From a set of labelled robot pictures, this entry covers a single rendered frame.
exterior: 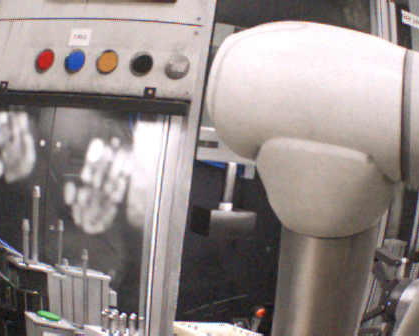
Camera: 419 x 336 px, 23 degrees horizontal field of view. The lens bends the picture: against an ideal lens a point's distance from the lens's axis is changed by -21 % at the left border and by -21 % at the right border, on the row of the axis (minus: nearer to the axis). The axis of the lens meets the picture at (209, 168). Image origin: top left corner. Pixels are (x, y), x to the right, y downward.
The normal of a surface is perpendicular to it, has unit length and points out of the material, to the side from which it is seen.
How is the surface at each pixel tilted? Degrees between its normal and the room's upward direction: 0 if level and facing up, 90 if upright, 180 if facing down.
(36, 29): 90
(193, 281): 90
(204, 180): 90
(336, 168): 121
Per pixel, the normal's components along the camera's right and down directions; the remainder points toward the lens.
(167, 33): 0.49, 0.11
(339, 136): -0.33, 0.47
